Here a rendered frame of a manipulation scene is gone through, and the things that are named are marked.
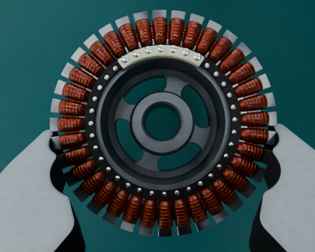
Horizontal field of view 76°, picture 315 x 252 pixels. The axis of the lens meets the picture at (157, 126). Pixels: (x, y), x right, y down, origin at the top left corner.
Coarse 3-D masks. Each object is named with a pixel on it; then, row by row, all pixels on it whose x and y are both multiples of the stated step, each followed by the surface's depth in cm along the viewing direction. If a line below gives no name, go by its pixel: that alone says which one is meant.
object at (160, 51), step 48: (96, 48) 10; (144, 48) 10; (192, 48) 10; (240, 48) 10; (96, 96) 10; (144, 96) 11; (240, 96) 10; (96, 144) 10; (144, 144) 10; (240, 144) 10; (96, 192) 10; (144, 192) 10; (192, 192) 10; (240, 192) 10
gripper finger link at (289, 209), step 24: (264, 144) 11; (288, 144) 9; (288, 168) 8; (312, 168) 8; (264, 192) 7; (288, 192) 7; (312, 192) 7; (264, 216) 6; (288, 216) 6; (312, 216) 6; (264, 240) 6; (288, 240) 5; (312, 240) 5
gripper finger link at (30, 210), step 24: (48, 144) 9; (24, 168) 8; (48, 168) 8; (0, 192) 7; (24, 192) 7; (48, 192) 7; (0, 216) 6; (24, 216) 6; (48, 216) 6; (72, 216) 6; (0, 240) 6; (24, 240) 6; (48, 240) 6; (72, 240) 6
